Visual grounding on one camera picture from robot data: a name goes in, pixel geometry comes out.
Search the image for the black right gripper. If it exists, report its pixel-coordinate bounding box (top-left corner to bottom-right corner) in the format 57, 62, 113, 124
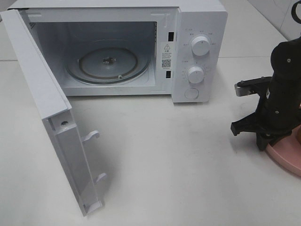
230, 80, 301, 151

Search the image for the pink round plate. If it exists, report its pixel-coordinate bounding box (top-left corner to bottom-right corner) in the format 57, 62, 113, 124
266, 126, 301, 177

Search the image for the white round door button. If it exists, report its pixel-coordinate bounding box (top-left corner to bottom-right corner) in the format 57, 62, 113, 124
184, 88, 199, 100

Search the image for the white microwave door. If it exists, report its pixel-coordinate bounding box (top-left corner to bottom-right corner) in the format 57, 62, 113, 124
0, 9, 106, 216

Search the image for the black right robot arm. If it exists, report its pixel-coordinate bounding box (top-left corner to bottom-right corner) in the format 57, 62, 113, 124
230, 39, 301, 151

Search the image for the white lower microwave knob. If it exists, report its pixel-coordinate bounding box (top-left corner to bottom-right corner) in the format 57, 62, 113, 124
187, 66, 205, 84

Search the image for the white microwave knob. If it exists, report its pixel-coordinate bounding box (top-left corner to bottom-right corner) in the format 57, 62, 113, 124
191, 34, 211, 56
187, 66, 205, 84

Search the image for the white upper microwave knob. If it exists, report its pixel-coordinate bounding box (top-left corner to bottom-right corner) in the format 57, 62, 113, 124
191, 34, 211, 56

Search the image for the white microwave oven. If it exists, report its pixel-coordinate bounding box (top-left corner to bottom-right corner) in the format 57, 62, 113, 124
6, 0, 228, 103

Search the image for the white warning label sticker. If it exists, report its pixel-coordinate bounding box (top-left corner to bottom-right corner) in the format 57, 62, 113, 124
159, 42, 174, 70

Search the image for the glass microwave turntable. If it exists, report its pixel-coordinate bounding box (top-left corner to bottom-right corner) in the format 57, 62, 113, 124
65, 39, 152, 85

